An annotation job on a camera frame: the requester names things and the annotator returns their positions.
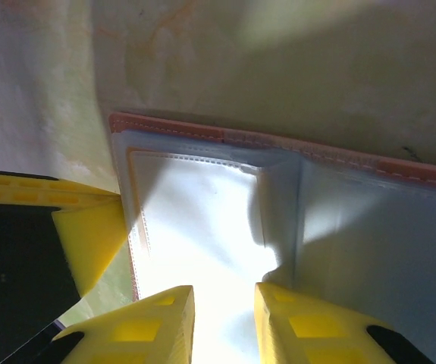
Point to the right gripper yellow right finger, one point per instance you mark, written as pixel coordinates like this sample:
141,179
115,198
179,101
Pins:
278,341

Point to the brown leather card holder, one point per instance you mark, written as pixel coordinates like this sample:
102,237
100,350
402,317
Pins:
373,246

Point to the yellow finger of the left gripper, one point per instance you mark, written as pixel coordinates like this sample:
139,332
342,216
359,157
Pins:
88,242

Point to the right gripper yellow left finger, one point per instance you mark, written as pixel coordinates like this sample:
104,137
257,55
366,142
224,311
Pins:
176,326

